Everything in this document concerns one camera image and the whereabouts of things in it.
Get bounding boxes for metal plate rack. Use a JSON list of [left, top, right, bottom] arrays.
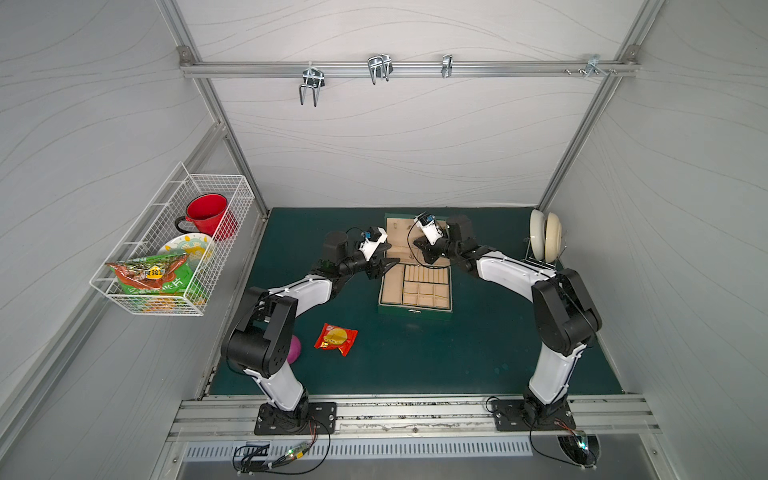
[[524, 231, 567, 269]]

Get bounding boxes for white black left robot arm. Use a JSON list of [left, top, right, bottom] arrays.
[[221, 227, 399, 423]]

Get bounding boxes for small metal hook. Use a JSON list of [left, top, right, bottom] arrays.
[[441, 54, 453, 79]]

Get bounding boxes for cream plate left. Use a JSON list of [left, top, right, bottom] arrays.
[[529, 209, 546, 261]]

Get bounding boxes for red yellow snack packet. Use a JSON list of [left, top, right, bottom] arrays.
[[314, 323, 358, 357]]

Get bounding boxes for green red snack bag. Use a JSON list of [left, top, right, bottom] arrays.
[[106, 252, 194, 295]]

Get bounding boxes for metal double hook left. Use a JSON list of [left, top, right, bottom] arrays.
[[298, 63, 326, 107]]

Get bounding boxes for horizontal aluminium rail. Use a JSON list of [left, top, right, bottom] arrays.
[[180, 58, 641, 80]]

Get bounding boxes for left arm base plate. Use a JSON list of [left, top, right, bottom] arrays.
[[254, 401, 337, 436]]

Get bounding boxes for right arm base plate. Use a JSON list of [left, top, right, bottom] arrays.
[[486, 397, 576, 432]]

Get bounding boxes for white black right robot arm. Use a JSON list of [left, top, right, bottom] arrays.
[[413, 212, 602, 412]]

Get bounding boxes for green jewelry box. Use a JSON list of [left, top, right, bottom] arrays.
[[378, 213, 454, 321]]

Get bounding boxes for black cable right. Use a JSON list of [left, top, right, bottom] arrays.
[[527, 419, 601, 470]]

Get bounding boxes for purple ball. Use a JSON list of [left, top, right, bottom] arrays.
[[287, 335, 302, 364]]

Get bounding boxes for metal double hook middle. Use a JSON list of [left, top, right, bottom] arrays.
[[367, 54, 394, 85]]

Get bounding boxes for metal double hook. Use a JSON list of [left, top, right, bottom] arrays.
[[298, 63, 326, 107], [367, 54, 394, 85]]

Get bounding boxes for white patterned plate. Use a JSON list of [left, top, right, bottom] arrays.
[[157, 233, 215, 270]]

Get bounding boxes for red mug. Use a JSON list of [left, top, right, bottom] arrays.
[[174, 193, 239, 240]]

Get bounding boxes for metal hook right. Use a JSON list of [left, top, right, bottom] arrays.
[[563, 54, 618, 79]]

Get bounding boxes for cream plate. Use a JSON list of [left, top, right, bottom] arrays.
[[529, 209, 546, 261], [544, 212, 563, 264]]

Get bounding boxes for black cable bundle left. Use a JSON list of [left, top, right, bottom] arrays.
[[231, 416, 332, 478]]

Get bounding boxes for white wire basket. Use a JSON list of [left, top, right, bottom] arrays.
[[90, 165, 254, 316]]

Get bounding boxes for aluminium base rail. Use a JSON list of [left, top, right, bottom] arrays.
[[167, 394, 662, 442]]

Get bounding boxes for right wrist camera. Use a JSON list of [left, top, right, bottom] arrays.
[[415, 212, 444, 246]]

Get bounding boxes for cream plate right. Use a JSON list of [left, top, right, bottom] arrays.
[[544, 212, 563, 264]]

